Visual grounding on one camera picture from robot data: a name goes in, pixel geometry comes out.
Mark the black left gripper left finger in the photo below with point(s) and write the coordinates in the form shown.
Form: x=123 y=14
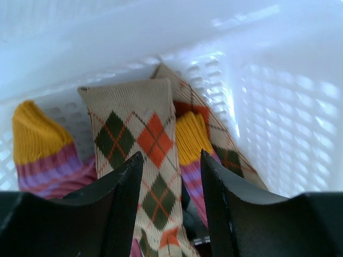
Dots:
x=97 y=220

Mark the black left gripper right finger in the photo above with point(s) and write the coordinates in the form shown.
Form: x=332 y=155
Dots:
x=244 y=220

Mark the beige argyle sock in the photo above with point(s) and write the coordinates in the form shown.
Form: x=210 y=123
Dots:
x=186 y=99
x=135 y=117

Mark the white plastic basket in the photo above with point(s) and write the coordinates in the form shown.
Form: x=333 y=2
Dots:
x=271 y=70

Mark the magenta striped sock yellow cuff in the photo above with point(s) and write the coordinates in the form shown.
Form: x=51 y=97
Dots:
x=45 y=155

